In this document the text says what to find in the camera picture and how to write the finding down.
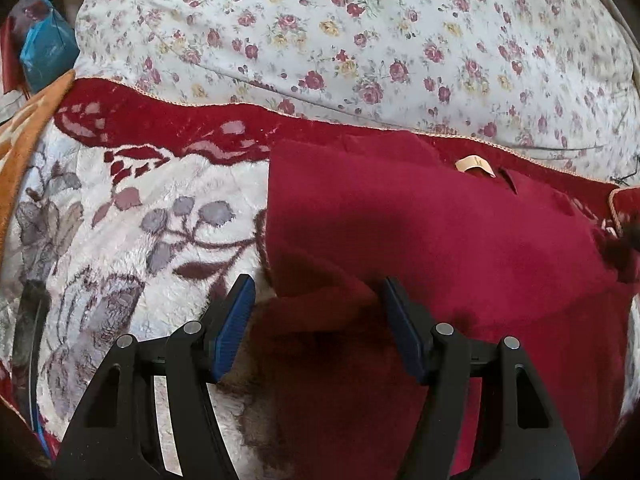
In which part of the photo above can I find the red quilted cushion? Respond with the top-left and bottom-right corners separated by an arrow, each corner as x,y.
607,187 -> 640,233

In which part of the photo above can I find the blue bag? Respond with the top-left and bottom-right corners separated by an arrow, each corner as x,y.
20,0 -> 81,93

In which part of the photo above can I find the orange blanket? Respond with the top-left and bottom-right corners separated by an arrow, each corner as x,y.
0,70 -> 76,241

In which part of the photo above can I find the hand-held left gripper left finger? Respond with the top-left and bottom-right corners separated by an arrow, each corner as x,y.
52,274 -> 257,480

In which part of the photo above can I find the floral quilt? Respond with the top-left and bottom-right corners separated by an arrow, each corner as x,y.
74,0 -> 640,183

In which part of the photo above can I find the red and white plush blanket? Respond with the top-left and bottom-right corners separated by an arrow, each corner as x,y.
0,77 -> 638,480

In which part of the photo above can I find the red garment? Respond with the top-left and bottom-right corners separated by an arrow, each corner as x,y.
240,130 -> 636,480

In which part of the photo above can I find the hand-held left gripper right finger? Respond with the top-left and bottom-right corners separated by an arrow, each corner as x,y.
382,276 -> 582,480

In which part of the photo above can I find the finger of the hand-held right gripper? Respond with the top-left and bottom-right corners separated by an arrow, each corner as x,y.
597,222 -> 640,283

